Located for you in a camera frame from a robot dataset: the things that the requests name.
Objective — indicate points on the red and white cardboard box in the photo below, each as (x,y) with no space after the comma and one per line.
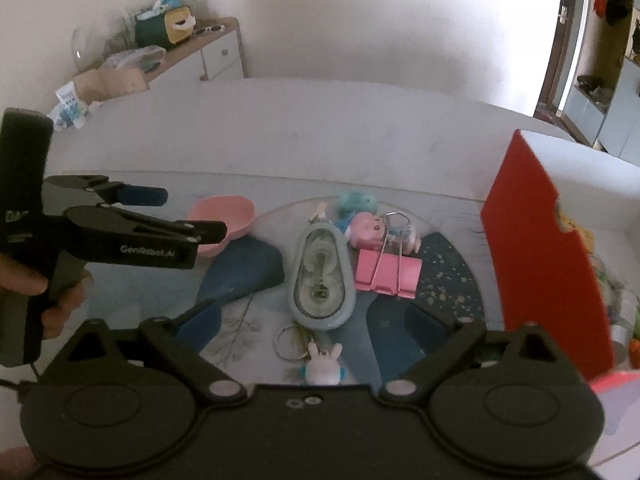
(543,271)

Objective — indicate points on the clear plastic bag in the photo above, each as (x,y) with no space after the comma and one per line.
(146,58)

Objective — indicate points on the white bunny keychain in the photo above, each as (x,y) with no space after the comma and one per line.
(319,366)

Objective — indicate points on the green and yellow tissue box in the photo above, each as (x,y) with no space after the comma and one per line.
(166,26)

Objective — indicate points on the light blue wall cabinet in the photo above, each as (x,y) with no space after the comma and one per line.
(615,128)

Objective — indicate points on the pink binder clip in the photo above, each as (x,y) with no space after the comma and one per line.
(388,273)

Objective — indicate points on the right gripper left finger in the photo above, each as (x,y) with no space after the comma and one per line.
(175,346)

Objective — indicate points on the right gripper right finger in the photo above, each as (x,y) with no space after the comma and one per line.
(420,346)

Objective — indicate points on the brown cardboard box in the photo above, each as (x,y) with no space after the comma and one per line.
(109,83)

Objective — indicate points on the round patterned placemat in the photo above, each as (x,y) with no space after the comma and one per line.
(251,276)

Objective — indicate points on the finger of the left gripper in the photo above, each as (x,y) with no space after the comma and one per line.
(118,236)
(88,189)

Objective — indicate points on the pink-haired doll figurine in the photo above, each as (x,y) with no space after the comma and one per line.
(391,232)

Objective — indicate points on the white sunglasses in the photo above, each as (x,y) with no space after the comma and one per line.
(209,29)

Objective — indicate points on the blue and white packet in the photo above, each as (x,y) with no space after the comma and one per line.
(71,110)

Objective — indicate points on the light blue correction tape dispenser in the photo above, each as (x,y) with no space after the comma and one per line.
(321,286)

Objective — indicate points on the teal plush toy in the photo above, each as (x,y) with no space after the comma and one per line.
(353,202)

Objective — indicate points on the pink heart-shaped dish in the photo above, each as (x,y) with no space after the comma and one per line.
(237,213)

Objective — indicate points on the white and wood side cabinet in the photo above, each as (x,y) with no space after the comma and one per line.
(215,56)

